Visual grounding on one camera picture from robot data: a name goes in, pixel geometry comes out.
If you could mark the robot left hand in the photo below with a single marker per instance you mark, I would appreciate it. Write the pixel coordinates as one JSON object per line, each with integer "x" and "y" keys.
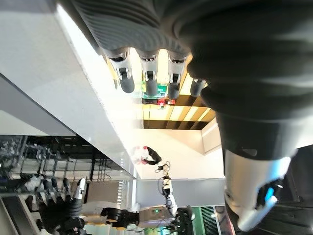
{"x": 244, "y": 61}

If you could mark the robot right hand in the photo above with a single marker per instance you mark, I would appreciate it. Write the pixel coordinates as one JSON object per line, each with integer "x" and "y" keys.
{"x": 62, "y": 210}

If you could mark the red small object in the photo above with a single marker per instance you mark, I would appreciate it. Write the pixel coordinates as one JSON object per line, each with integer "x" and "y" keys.
{"x": 166, "y": 101}

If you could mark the green box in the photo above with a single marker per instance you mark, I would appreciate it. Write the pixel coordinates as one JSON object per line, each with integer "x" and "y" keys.
{"x": 160, "y": 90}

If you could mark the black white background robot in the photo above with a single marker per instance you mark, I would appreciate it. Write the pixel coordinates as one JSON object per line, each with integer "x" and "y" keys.
{"x": 166, "y": 186}

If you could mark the grey cabinet panel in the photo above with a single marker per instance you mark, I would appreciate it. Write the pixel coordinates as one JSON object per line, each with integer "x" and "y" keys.
{"x": 29, "y": 107}

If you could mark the green striped panel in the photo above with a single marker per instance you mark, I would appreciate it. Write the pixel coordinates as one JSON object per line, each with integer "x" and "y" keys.
{"x": 207, "y": 219}

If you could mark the wooden slat wall panel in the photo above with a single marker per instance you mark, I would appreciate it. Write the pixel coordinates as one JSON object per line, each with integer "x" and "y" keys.
{"x": 178, "y": 115}

